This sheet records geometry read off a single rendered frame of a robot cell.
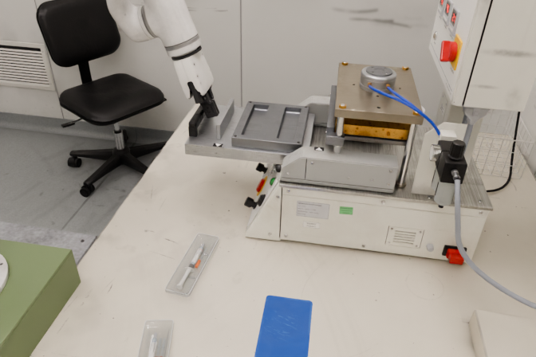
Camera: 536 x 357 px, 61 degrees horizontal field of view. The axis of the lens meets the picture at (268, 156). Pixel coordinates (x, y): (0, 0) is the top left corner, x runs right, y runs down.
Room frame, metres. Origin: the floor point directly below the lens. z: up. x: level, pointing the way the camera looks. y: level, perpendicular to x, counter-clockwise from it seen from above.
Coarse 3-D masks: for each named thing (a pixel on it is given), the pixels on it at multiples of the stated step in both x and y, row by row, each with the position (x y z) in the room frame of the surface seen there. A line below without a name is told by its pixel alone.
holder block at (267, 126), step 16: (256, 112) 1.08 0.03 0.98; (272, 112) 1.05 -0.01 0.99; (288, 112) 1.08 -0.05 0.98; (304, 112) 1.06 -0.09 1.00; (240, 128) 0.96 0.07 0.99; (256, 128) 0.99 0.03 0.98; (272, 128) 0.97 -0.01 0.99; (288, 128) 1.00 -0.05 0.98; (304, 128) 0.97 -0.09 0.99; (240, 144) 0.92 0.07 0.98; (256, 144) 0.91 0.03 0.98; (272, 144) 0.91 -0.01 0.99; (288, 144) 0.90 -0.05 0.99
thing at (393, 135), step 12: (336, 120) 0.90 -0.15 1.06; (348, 120) 0.90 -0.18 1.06; (360, 120) 0.90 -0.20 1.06; (372, 120) 0.90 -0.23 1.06; (348, 132) 0.88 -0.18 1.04; (360, 132) 0.88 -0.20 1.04; (372, 132) 0.87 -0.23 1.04; (384, 132) 0.87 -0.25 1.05; (396, 132) 0.87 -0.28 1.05; (396, 144) 0.87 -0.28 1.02
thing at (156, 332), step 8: (152, 320) 0.58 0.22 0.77; (160, 320) 0.58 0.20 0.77; (168, 320) 0.58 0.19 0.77; (144, 328) 0.56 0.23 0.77; (152, 328) 0.56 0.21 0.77; (160, 328) 0.56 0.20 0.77; (168, 328) 0.56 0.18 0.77; (144, 336) 0.54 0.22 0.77; (152, 336) 0.54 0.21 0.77; (160, 336) 0.55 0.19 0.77; (168, 336) 0.55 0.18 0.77; (144, 344) 0.53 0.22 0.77; (152, 344) 0.53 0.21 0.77; (160, 344) 0.53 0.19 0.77; (168, 344) 0.53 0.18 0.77; (144, 352) 0.51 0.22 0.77; (152, 352) 0.51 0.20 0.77; (160, 352) 0.51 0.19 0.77
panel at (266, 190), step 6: (264, 174) 1.09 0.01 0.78; (276, 174) 0.92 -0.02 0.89; (276, 180) 0.88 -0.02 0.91; (264, 186) 0.97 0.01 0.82; (270, 186) 0.88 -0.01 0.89; (258, 192) 1.00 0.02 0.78; (264, 192) 0.93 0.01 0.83; (270, 192) 0.86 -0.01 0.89; (264, 198) 0.88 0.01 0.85; (252, 210) 0.94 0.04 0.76; (258, 210) 0.86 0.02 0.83; (252, 216) 0.89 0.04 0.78; (246, 228) 0.87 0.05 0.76
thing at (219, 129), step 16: (224, 112) 1.02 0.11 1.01; (240, 112) 1.10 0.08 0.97; (208, 128) 1.00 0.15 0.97; (224, 128) 0.99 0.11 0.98; (192, 144) 0.93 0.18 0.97; (208, 144) 0.93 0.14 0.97; (224, 144) 0.93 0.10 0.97; (304, 144) 0.94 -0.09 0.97; (256, 160) 0.90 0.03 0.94; (272, 160) 0.90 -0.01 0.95
